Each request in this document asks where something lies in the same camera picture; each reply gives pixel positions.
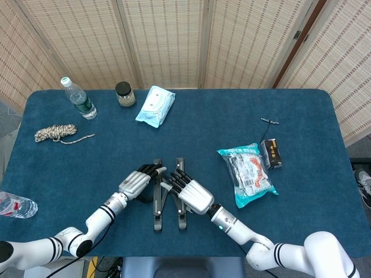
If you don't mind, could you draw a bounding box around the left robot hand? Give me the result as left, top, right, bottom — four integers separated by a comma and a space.
118, 163, 168, 203

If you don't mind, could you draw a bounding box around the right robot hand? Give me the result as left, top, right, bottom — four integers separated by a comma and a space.
160, 170, 216, 215

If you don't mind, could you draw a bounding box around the black folding laptop stand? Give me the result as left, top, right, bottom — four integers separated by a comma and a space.
152, 157, 188, 232

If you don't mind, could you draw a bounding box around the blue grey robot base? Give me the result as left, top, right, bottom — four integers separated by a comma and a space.
123, 256, 247, 278

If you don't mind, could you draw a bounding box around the teal clear snack bag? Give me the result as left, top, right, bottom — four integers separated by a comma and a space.
216, 141, 279, 209

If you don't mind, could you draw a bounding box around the blue table cloth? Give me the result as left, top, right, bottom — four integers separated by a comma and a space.
0, 89, 356, 258

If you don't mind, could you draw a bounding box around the white blue wet wipes pack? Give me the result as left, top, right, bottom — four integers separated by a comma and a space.
134, 85, 177, 129

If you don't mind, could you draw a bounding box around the glass jar black lid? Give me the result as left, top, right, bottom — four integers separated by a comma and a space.
115, 82, 136, 107

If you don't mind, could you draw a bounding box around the small black printed box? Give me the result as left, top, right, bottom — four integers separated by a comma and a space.
260, 138, 283, 170

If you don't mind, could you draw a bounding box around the clear water bottle green label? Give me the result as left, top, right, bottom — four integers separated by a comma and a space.
60, 76, 98, 120

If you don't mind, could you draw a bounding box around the clear water bottle red label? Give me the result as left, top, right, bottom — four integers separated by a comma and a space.
0, 191, 39, 219

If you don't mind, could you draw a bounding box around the bamboo folding screen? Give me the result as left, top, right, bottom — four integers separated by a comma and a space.
0, 0, 371, 145

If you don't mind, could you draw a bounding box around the grey black sneaker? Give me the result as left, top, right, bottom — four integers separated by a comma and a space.
352, 169, 371, 209

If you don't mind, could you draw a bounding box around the coiled beige speckled rope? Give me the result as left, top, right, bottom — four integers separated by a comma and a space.
34, 123, 96, 145

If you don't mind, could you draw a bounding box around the metal T-handle tool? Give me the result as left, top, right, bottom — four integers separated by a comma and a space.
260, 117, 281, 142

